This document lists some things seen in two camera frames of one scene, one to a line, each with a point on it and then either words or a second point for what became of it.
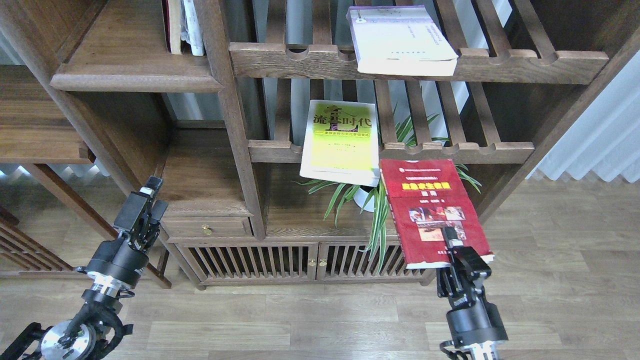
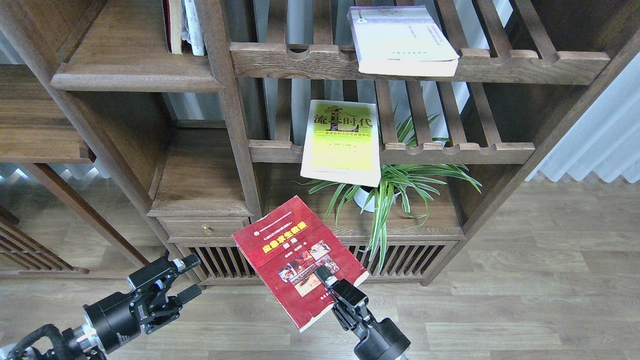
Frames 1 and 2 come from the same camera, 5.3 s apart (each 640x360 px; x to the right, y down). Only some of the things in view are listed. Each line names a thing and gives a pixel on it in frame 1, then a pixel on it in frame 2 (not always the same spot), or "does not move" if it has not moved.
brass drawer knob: [206, 229] does not move
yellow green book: [339, 143] does not move
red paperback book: [425, 195] to [287, 244]
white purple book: [404, 40] does not move
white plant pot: [359, 196] does not move
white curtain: [605, 140] does not move
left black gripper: [115, 259] to [118, 319]
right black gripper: [480, 323] to [384, 340]
